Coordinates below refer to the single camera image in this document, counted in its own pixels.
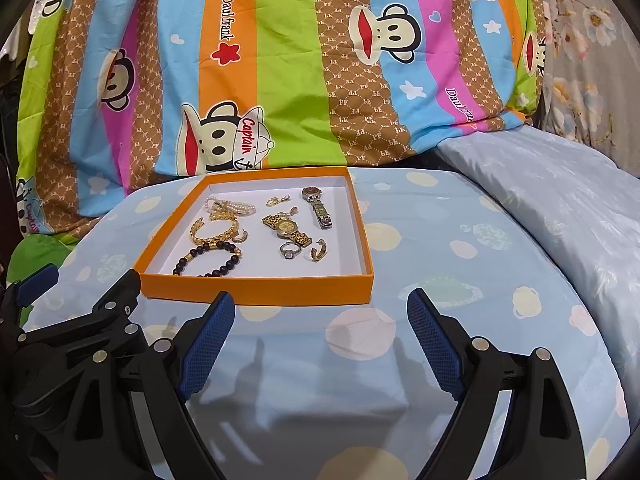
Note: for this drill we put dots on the orange cardboard box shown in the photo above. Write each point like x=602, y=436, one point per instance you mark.
x=250, y=290

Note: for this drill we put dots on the silver wristwatch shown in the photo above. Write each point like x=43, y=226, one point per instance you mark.
x=320, y=212

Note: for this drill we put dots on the light blue polka dot sheet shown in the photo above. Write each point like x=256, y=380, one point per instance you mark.
x=450, y=285

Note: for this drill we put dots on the gold bangle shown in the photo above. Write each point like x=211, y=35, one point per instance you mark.
x=194, y=232

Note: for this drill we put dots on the pale blue quilt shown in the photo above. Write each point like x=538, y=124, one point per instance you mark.
x=550, y=200

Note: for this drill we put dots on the gold hoop earring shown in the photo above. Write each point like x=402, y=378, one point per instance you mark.
x=316, y=255
x=244, y=234

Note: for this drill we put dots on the gold wristwatch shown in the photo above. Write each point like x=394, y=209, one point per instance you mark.
x=286, y=228

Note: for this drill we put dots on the grey floral cloth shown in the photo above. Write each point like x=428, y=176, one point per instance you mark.
x=590, y=60

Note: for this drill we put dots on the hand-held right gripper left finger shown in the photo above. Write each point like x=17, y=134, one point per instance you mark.
x=210, y=345

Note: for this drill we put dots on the colourful striped cartoon blanket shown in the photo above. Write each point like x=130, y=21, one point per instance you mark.
x=300, y=70

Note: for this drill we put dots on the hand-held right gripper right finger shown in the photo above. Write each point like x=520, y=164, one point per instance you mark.
x=434, y=345

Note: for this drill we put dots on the small gold pendant earring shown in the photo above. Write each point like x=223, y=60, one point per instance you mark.
x=272, y=201

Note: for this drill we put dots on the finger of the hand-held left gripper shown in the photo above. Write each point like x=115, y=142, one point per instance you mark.
x=112, y=300
x=37, y=280

